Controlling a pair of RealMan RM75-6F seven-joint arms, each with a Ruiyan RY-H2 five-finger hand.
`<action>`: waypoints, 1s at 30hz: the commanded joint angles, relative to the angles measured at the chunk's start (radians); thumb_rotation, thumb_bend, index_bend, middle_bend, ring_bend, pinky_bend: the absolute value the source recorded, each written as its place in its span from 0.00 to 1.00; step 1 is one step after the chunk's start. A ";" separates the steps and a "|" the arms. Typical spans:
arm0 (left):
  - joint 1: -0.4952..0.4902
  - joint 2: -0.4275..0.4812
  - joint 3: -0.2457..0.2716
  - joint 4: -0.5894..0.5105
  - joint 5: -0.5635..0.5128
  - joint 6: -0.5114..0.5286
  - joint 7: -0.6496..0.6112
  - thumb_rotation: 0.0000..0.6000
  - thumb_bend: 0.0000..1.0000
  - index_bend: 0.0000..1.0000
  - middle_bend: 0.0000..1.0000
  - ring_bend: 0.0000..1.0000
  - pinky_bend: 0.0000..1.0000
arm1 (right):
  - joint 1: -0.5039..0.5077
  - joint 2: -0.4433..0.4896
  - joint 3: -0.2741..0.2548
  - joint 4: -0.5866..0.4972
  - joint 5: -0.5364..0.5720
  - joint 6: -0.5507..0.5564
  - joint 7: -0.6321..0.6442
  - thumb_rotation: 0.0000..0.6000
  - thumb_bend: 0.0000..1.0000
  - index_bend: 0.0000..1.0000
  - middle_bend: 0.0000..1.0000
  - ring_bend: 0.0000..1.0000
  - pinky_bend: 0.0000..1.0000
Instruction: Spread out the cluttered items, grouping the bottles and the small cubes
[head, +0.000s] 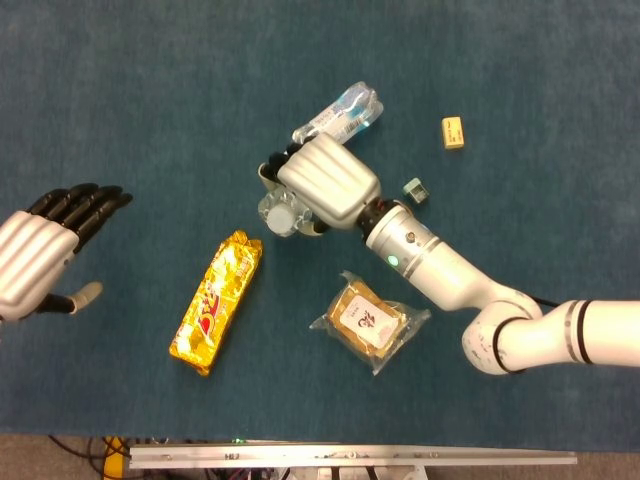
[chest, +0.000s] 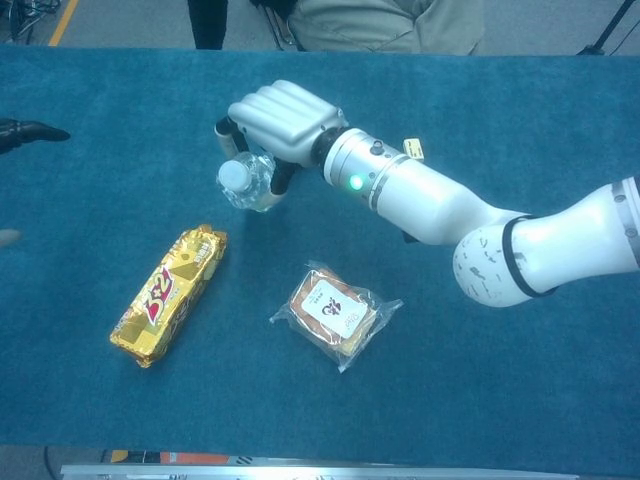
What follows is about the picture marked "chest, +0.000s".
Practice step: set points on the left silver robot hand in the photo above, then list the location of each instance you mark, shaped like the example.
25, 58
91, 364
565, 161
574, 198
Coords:
30, 131

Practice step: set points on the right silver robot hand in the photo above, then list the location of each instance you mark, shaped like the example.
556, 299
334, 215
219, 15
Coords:
285, 117

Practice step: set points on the clear bottle green label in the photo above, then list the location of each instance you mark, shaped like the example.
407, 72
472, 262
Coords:
250, 185

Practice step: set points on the yellow eraser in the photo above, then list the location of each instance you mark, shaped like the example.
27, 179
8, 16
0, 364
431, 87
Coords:
415, 148

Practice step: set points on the sliced bread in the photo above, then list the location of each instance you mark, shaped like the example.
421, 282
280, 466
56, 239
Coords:
330, 310

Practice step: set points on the gold foil biscuit packet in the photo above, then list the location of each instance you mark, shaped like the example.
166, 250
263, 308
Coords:
165, 300

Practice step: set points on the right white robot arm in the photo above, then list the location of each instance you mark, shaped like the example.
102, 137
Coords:
425, 195

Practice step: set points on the person's black trouser leg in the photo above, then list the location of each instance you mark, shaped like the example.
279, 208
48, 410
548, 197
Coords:
207, 22

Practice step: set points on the person in beige trousers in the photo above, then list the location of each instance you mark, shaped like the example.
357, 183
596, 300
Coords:
375, 25

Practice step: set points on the teal table cloth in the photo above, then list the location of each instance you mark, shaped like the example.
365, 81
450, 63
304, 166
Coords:
100, 400

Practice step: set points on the metal chair frame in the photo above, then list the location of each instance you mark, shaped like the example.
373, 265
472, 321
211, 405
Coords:
275, 25

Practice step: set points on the aluminium profile rail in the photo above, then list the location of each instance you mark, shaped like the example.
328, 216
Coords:
300, 472

